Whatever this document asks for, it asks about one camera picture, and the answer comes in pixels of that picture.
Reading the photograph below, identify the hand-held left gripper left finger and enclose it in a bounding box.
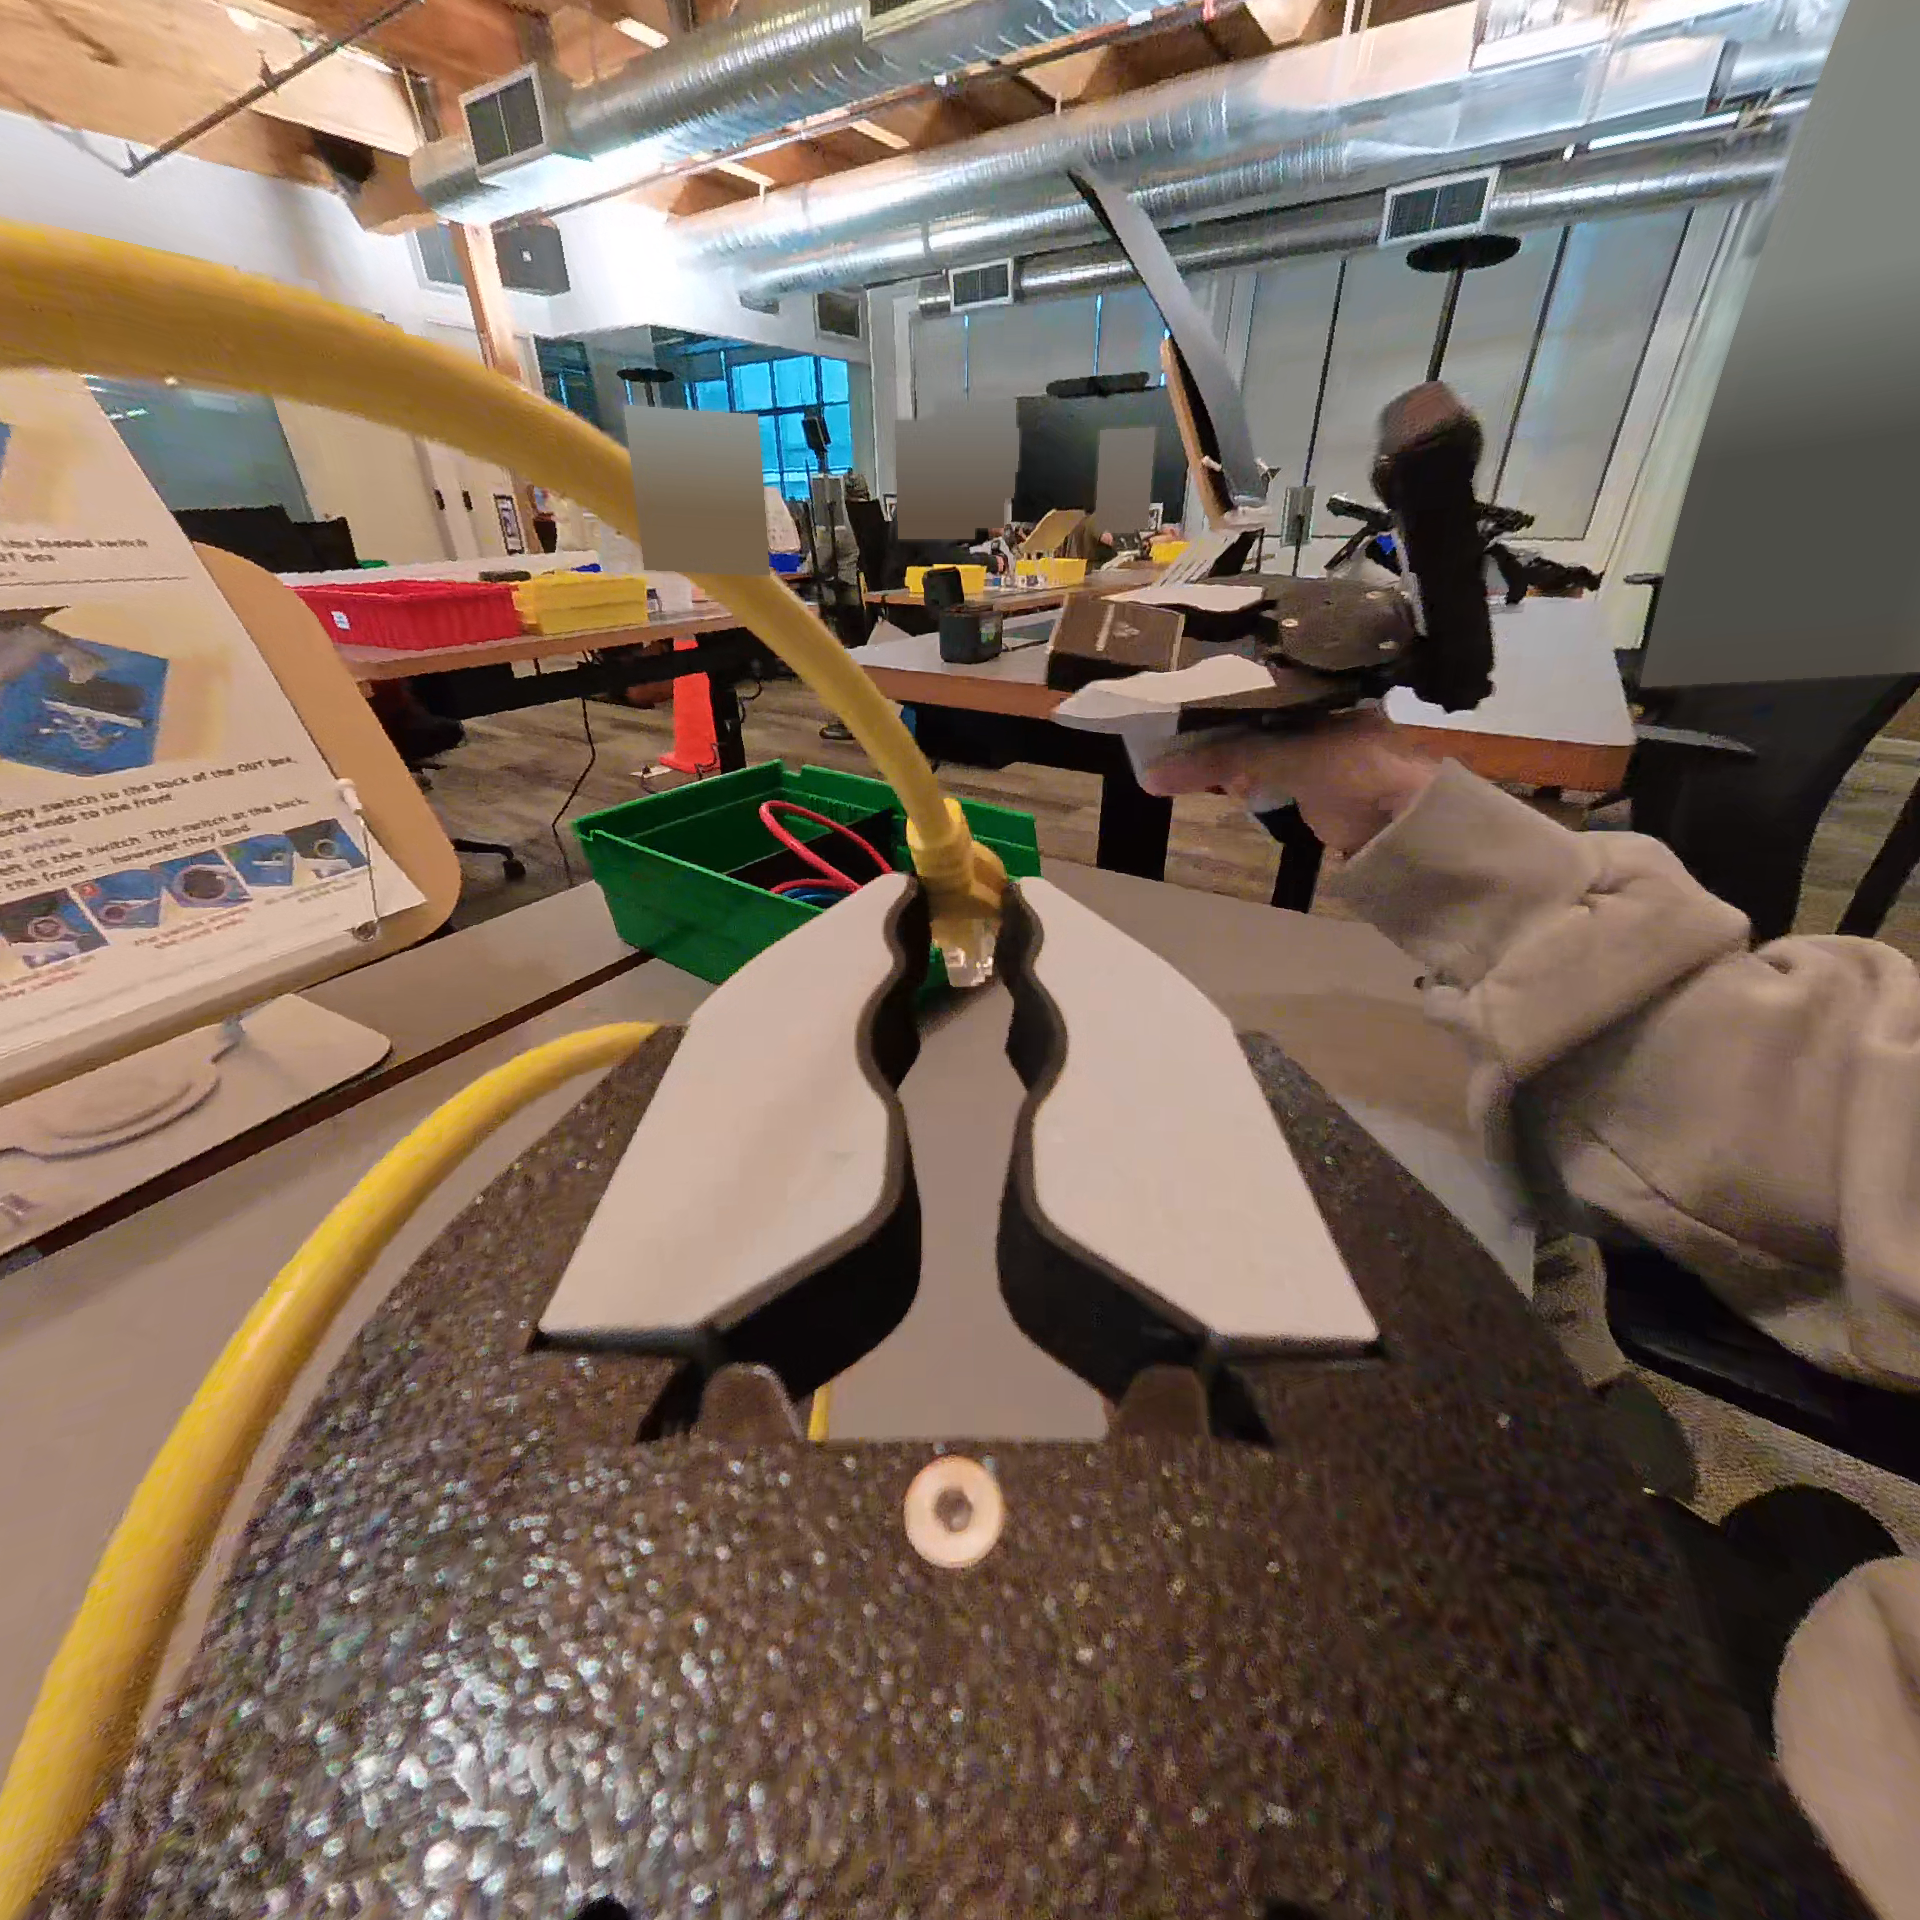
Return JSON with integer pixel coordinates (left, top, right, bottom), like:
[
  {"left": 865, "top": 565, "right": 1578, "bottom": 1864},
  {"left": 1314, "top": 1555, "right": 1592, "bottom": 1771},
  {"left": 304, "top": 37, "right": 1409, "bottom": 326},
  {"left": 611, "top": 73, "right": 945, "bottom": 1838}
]
[{"left": 543, "top": 877, "right": 921, "bottom": 1375}]

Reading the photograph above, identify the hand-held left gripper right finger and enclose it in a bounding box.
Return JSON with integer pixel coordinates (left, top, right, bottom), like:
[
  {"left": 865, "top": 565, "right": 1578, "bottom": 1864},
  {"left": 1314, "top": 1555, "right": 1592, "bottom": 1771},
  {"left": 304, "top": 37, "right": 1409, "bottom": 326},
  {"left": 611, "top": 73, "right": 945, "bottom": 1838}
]
[{"left": 1005, "top": 886, "right": 1384, "bottom": 1387}]

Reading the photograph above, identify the red ethernet cable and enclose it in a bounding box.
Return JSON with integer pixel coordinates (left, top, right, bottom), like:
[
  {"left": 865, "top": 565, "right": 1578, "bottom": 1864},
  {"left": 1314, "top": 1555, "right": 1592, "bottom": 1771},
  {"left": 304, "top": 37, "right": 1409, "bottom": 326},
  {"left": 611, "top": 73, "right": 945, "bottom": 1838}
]
[{"left": 759, "top": 795, "right": 897, "bottom": 895}]

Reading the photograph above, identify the yellow ethernet cable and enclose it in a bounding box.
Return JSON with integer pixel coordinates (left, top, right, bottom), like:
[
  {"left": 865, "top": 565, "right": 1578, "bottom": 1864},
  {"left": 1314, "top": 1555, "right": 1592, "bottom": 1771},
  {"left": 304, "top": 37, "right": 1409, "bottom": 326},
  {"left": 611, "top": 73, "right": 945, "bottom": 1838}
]
[{"left": 0, "top": 225, "right": 1013, "bottom": 1920}]

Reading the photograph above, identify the person's right forearm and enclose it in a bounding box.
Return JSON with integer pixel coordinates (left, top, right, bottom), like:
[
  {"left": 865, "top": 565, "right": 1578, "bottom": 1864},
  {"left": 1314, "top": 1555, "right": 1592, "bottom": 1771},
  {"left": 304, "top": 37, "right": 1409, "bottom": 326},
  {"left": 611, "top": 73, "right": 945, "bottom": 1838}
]
[{"left": 1335, "top": 765, "right": 1920, "bottom": 1387}]

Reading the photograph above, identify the person's right hand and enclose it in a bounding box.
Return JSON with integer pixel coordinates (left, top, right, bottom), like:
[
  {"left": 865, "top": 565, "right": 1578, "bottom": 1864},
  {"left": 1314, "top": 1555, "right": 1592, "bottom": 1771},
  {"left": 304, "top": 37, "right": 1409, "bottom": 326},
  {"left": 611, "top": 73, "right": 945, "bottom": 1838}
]
[{"left": 1156, "top": 716, "right": 1443, "bottom": 856}]

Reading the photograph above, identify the green plastic bin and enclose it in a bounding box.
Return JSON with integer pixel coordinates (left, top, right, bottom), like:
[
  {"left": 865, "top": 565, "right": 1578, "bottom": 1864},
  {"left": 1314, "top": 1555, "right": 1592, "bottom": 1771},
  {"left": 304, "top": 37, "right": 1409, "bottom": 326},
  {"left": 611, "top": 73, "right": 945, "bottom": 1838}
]
[{"left": 577, "top": 765, "right": 1043, "bottom": 985}]

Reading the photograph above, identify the wooden clipboard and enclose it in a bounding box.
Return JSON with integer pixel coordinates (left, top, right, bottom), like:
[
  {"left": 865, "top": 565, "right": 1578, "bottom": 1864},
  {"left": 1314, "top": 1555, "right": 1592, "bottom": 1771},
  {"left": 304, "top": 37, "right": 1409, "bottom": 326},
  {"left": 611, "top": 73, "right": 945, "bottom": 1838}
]
[{"left": 0, "top": 545, "right": 461, "bottom": 1097}]

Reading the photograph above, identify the yellow plastic bin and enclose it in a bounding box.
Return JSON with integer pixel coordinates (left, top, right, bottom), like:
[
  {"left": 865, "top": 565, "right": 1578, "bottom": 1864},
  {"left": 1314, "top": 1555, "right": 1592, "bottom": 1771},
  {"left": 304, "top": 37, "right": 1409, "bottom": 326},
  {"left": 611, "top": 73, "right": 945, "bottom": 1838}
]
[{"left": 513, "top": 571, "right": 653, "bottom": 635}]

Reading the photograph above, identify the red plastic bin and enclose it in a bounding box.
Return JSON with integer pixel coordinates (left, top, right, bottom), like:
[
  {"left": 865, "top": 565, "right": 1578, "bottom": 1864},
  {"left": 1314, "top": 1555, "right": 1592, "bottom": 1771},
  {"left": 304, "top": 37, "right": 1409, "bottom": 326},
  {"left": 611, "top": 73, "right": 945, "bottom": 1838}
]
[{"left": 292, "top": 581, "right": 529, "bottom": 649}]

